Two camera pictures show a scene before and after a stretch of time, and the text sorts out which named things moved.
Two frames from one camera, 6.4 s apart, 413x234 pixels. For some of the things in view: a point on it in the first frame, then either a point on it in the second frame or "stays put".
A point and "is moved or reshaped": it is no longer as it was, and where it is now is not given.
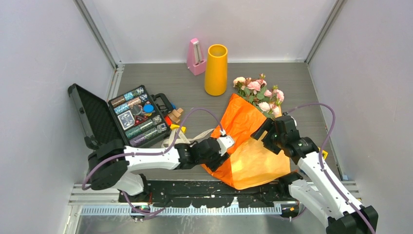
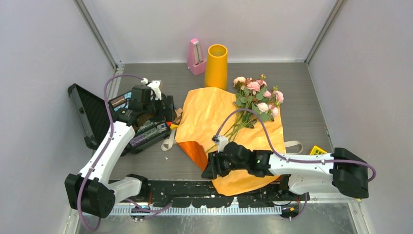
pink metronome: x=195 y=59 stays put
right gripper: x=266 y=126 -> x=214 y=162
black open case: x=135 y=117 stays put
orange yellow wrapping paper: x=250 y=163 is moved or reshaped
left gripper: x=217 y=161 -> x=168 y=114
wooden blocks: x=175 y=114 stays put
